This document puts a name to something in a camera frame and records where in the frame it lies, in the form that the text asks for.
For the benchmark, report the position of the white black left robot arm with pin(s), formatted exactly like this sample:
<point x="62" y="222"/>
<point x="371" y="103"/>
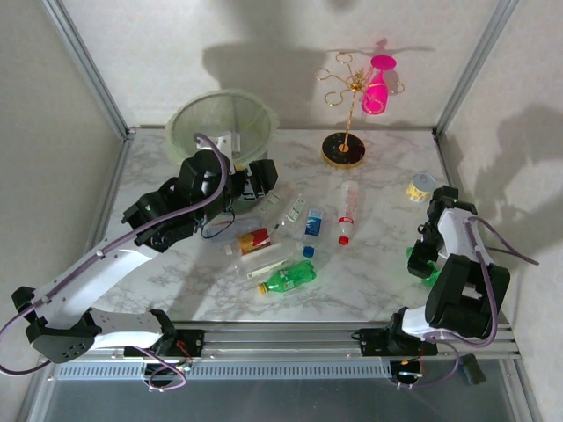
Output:
<point x="88" y="281"/>

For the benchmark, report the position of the pink plastic wine glass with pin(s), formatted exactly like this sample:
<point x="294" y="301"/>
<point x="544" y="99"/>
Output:
<point x="376" y="99"/>

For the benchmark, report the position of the clear bluish plastic bottle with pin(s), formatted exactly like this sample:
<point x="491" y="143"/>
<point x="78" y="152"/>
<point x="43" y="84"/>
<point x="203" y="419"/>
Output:
<point x="233" y="229"/>

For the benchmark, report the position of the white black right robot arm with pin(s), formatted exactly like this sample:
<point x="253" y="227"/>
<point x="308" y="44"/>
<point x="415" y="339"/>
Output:
<point x="457" y="237"/>

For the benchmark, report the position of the aluminium frame post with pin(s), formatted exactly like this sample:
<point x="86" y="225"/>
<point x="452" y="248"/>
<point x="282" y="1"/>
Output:
<point x="91" y="70"/>
<point x="475" y="66"/>

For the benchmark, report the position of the blue white label bottle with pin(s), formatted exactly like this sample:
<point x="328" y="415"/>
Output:
<point x="313" y="226"/>

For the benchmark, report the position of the aluminium side rail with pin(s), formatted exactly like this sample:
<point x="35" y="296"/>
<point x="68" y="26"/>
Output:
<point x="115" y="176"/>
<point x="449" y="162"/>

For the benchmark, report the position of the large clear unlabeled bottle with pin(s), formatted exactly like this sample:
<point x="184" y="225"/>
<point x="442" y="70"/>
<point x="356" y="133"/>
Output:
<point x="268" y="259"/>

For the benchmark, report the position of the green bottle yellow cap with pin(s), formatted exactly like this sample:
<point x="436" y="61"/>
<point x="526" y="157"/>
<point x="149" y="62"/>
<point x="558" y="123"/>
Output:
<point x="431" y="280"/>
<point x="290" y="276"/>

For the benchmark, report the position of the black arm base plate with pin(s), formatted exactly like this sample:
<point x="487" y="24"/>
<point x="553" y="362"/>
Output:
<point x="193" y="343"/>
<point x="371" y="340"/>

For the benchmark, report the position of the white bottle red cap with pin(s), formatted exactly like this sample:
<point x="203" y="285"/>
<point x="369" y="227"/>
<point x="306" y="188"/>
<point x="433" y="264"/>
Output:
<point x="348" y="211"/>

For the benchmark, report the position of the grey metal panel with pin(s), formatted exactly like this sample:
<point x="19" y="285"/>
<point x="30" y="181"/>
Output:
<point x="264" y="402"/>

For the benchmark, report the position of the red yellow label bottle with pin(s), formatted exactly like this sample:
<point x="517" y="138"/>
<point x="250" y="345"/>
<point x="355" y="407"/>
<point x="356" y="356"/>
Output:
<point x="253" y="241"/>

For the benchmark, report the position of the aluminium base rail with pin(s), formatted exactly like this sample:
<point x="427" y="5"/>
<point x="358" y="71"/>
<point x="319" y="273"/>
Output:
<point x="281" y="340"/>

